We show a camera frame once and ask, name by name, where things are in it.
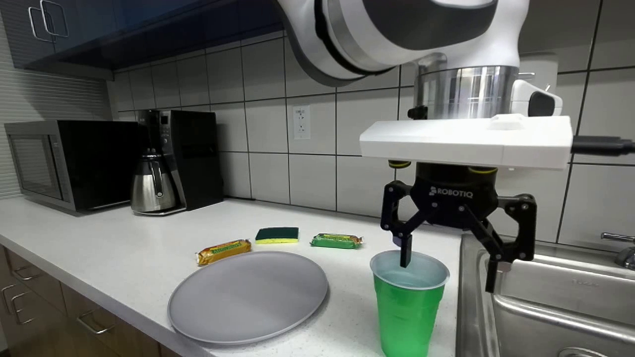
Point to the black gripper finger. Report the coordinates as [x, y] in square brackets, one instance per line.
[518, 229]
[405, 219]

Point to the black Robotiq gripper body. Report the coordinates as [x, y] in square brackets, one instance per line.
[456, 195]

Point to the green candy bar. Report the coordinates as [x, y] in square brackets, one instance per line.
[337, 241]

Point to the green plastic cup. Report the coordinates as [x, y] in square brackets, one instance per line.
[409, 318]

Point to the orange candy bar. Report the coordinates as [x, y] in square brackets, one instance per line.
[224, 253]

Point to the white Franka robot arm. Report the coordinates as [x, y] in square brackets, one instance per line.
[508, 27]

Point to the stainless steel sink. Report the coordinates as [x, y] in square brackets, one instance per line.
[561, 311]

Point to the chrome faucet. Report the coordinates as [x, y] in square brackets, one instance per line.
[625, 255]

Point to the green and yellow sponge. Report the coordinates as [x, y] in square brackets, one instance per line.
[278, 233]

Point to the grey round plate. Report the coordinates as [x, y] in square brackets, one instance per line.
[244, 301]

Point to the black coffee maker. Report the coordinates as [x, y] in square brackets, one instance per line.
[198, 152]

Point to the steel coffee carafe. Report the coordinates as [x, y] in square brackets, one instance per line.
[151, 190]

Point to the black microwave oven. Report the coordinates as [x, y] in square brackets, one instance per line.
[40, 166]

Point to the wooden lower cabinet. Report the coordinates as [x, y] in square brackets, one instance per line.
[40, 311]

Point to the dark blue upper cabinet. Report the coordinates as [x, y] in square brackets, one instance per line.
[65, 33]

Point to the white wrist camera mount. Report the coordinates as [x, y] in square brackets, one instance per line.
[462, 142]

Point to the white wall outlet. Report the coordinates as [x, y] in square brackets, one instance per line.
[301, 122]

